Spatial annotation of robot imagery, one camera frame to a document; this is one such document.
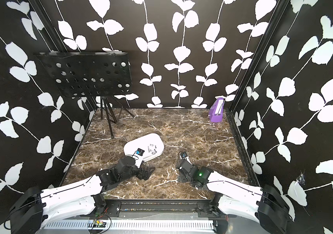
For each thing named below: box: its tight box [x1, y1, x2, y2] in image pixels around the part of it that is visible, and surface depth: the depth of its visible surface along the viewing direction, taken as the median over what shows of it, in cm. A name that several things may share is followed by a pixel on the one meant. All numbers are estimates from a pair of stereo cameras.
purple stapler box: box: [208, 97, 225, 123], surface depth 112 cm
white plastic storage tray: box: [123, 133, 165, 162], surface depth 97 cm
